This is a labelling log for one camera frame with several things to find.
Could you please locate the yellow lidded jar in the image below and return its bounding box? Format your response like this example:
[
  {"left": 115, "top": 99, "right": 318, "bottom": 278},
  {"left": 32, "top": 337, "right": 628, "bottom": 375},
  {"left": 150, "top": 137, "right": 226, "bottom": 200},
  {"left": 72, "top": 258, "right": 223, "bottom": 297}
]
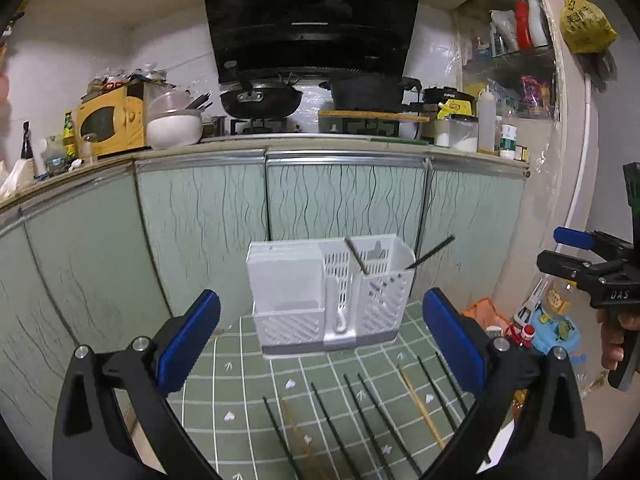
[{"left": 547, "top": 287, "right": 571, "bottom": 314}]

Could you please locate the wooden cutting board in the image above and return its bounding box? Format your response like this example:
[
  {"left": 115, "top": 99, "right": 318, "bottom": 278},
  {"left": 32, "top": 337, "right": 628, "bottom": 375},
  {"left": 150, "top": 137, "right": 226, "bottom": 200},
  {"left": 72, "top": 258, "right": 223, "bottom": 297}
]
[{"left": 318, "top": 109, "right": 437, "bottom": 124}]

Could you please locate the gas stove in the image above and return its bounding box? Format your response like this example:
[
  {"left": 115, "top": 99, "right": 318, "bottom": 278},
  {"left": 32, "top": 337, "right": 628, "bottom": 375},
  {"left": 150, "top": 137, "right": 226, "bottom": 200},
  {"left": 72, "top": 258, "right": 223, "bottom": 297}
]
[{"left": 227, "top": 117, "right": 302, "bottom": 136}]

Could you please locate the white plastic bag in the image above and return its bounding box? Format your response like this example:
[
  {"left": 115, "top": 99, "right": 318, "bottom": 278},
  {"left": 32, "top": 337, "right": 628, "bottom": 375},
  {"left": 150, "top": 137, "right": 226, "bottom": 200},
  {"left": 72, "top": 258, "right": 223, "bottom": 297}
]
[{"left": 0, "top": 159, "right": 37, "bottom": 200}]

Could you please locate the yellow microwave oven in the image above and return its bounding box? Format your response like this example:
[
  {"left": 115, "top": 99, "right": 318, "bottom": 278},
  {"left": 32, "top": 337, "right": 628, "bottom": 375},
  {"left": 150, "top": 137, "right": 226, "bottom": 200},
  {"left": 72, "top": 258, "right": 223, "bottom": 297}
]
[{"left": 75, "top": 82, "right": 151, "bottom": 159}]

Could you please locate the white plastic utensil holder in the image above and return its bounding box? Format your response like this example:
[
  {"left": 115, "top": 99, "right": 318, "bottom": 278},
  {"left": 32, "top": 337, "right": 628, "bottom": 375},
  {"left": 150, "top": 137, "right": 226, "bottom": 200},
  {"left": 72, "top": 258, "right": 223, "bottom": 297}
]
[{"left": 246, "top": 233, "right": 417, "bottom": 359}]

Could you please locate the green label plastic bottle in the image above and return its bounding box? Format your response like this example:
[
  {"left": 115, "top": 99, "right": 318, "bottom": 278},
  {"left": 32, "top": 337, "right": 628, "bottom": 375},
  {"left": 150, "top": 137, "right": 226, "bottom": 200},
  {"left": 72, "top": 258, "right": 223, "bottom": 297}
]
[{"left": 498, "top": 109, "right": 519, "bottom": 160}]

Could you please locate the green checkered tablecloth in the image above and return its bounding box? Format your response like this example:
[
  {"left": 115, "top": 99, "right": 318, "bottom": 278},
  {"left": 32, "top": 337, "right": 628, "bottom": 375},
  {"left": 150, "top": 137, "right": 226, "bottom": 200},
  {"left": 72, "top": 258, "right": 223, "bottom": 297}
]
[{"left": 164, "top": 304, "right": 518, "bottom": 480}]

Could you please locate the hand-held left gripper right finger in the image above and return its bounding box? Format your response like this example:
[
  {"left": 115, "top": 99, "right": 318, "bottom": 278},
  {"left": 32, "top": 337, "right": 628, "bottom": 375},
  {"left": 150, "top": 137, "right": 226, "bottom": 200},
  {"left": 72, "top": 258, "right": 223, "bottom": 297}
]
[{"left": 420, "top": 287, "right": 590, "bottom": 480}]

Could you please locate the white wall pipe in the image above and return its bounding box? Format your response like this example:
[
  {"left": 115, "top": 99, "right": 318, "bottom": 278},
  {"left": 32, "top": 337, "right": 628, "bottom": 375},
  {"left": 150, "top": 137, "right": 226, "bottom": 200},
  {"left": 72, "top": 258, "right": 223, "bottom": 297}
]
[{"left": 564, "top": 101, "right": 599, "bottom": 262}]

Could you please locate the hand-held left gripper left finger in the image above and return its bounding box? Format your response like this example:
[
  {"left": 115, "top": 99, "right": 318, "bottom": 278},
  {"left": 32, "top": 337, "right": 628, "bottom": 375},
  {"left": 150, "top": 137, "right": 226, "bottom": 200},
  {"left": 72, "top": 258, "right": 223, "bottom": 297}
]
[{"left": 51, "top": 288, "right": 223, "bottom": 480}]

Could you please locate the white cooking pot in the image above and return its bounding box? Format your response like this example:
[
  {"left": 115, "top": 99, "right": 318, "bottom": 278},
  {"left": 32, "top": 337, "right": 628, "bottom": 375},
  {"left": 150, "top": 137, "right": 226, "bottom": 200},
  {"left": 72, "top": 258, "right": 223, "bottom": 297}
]
[{"left": 146, "top": 90, "right": 205, "bottom": 150}]

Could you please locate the blue plastic toy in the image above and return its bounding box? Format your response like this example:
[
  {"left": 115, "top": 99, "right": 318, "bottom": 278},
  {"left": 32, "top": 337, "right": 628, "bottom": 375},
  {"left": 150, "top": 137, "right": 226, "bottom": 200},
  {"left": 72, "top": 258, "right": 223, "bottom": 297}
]
[{"left": 529, "top": 307, "right": 582, "bottom": 362}]

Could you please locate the black cast iron pot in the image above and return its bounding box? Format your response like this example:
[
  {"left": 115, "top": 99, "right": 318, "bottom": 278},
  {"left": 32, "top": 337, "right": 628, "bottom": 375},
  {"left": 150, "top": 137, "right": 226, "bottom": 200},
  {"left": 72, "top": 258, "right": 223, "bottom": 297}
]
[{"left": 319, "top": 76, "right": 422, "bottom": 111}]

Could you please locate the white squeeze bottle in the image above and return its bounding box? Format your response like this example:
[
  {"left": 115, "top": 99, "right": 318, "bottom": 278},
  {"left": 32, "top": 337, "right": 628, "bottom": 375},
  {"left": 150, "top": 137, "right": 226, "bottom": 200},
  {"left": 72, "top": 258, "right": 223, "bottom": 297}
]
[{"left": 476, "top": 86, "right": 496, "bottom": 155}]

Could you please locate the yellow seasoning packet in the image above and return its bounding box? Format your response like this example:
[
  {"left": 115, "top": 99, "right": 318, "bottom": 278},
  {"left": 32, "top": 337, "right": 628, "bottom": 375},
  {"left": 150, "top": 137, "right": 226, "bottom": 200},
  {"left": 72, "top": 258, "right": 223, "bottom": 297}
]
[{"left": 436, "top": 99, "right": 474, "bottom": 120}]

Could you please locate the black range hood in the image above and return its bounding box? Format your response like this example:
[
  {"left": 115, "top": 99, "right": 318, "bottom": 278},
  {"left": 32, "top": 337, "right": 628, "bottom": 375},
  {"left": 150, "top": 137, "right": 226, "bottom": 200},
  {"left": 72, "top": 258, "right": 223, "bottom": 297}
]
[{"left": 201, "top": 0, "right": 422, "bottom": 85}]

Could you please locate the person's right hand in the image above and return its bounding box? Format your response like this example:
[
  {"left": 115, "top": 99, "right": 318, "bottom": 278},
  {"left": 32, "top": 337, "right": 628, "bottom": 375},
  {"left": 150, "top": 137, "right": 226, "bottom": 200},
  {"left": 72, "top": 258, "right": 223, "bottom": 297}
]
[{"left": 597, "top": 308, "right": 632, "bottom": 372}]

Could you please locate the dark glass bottle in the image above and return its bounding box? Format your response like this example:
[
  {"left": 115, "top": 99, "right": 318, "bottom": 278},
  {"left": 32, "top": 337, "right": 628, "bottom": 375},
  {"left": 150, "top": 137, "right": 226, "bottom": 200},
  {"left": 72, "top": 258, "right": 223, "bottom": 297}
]
[{"left": 19, "top": 120, "right": 34, "bottom": 161}]

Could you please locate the yellow plastic bag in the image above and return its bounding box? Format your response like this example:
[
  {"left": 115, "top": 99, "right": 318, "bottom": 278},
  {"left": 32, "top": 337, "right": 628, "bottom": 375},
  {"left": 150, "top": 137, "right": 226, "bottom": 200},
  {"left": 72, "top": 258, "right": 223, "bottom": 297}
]
[{"left": 557, "top": 0, "right": 619, "bottom": 55}]

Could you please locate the black pressure cooker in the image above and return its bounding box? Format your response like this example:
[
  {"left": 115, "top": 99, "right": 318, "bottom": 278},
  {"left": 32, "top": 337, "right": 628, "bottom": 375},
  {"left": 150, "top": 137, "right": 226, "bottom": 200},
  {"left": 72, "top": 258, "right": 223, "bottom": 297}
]
[{"left": 422, "top": 86, "right": 475, "bottom": 107}]

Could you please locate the dark brown wooden chopstick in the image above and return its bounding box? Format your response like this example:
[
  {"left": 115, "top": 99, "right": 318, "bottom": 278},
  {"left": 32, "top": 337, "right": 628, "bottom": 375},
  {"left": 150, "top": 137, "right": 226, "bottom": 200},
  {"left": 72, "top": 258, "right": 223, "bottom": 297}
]
[
  {"left": 279, "top": 399, "right": 318, "bottom": 480},
  {"left": 344, "top": 237, "right": 369, "bottom": 275}
]

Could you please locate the black wok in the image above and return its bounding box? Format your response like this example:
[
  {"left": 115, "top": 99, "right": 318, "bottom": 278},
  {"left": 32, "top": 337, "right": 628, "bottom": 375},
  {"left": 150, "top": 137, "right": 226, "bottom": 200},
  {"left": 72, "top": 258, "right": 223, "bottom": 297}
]
[{"left": 219, "top": 80, "right": 304, "bottom": 119}]

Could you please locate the green bottle with yellow label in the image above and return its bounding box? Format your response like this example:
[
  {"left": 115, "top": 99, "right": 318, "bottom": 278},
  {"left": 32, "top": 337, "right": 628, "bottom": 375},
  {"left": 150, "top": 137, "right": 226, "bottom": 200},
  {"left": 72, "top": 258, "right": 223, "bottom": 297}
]
[{"left": 62, "top": 109, "right": 79, "bottom": 159}]

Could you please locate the light wooden chopstick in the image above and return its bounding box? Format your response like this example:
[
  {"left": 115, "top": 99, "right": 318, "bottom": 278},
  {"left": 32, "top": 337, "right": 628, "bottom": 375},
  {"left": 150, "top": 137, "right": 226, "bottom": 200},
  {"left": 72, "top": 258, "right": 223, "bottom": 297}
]
[{"left": 397, "top": 364, "right": 446, "bottom": 450}]

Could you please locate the orange plastic bag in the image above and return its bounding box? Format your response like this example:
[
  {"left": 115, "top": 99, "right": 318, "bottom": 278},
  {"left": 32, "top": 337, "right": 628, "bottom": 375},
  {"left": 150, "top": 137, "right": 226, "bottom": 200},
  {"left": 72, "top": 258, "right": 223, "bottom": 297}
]
[{"left": 461, "top": 297, "right": 512, "bottom": 335}]

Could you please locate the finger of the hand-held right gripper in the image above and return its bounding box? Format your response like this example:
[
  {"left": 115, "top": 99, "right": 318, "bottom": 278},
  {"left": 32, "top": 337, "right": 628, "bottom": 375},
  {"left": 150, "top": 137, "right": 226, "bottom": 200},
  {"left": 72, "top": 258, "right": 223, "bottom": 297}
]
[
  {"left": 536, "top": 249, "right": 608, "bottom": 292},
  {"left": 553, "top": 227, "right": 632, "bottom": 259}
]

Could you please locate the pink snack packet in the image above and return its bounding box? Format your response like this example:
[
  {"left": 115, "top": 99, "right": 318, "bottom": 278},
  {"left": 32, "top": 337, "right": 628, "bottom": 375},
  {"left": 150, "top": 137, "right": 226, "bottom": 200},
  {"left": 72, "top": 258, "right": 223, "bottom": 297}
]
[{"left": 519, "top": 75, "right": 552, "bottom": 117}]

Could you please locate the clear container with white powder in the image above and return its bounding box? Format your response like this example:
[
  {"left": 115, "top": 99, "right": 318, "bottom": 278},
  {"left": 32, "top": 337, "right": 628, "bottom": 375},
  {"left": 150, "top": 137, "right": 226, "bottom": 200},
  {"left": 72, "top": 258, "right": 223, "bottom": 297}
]
[{"left": 433, "top": 114, "right": 480, "bottom": 152}]

